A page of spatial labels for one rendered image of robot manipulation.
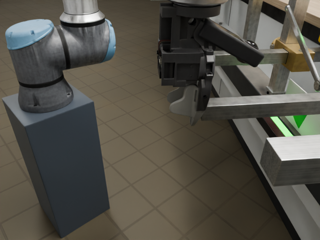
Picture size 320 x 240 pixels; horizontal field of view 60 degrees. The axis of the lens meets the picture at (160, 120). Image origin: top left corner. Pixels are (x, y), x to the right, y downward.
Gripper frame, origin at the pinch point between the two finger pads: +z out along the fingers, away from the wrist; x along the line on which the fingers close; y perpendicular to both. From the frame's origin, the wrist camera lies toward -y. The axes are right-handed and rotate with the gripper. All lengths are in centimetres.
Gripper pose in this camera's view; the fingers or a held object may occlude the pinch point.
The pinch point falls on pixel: (196, 118)
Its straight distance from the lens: 51.4
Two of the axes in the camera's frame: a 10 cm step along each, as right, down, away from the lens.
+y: -10.0, 0.3, -0.9
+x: 0.9, 5.5, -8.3
